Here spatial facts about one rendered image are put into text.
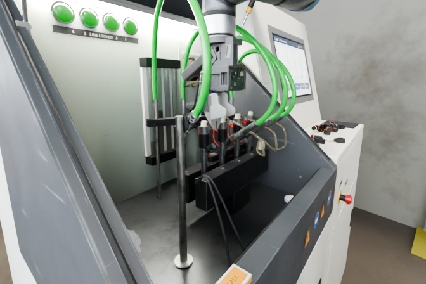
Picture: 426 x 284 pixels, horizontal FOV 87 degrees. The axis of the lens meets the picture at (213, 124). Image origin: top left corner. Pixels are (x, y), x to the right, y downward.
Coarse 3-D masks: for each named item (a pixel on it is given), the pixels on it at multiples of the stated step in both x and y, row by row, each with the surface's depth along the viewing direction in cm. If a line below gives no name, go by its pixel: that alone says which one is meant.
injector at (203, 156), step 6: (198, 126) 58; (198, 132) 58; (204, 132) 57; (204, 138) 57; (204, 144) 58; (204, 150) 58; (210, 150) 58; (204, 156) 59; (204, 162) 59; (204, 168) 60
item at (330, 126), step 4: (324, 124) 115; (328, 124) 103; (332, 124) 106; (336, 124) 114; (340, 124) 113; (312, 128) 102; (316, 128) 101; (320, 128) 103; (324, 128) 104; (328, 128) 97; (332, 128) 105; (336, 128) 109; (340, 128) 111; (344, 128) 112; (324, 132) 101; (328, 132) 99
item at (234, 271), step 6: (234, 270) 31; (240, 270) 31; (228, 276) 30; (234, 276) 30; (240, 276) 30; (246, 276) 30; (222, 282) 29; (228, 282) 29; (234, 282) 29; (240, 282) 29
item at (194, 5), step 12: (192, 0) 37; (156, 12) 57; (156, 24) 60; (204, 24) 35; (156, 36) 62; (204, 36) 34; (156, 48) 64; (204, 48) 34; (156, 60) 66; (204, 60) 34; (156, 72) 67; (204, 72) 35; (156, 84) 68; (204, 84) 35; (156, 96) 69; (204, 96) 36
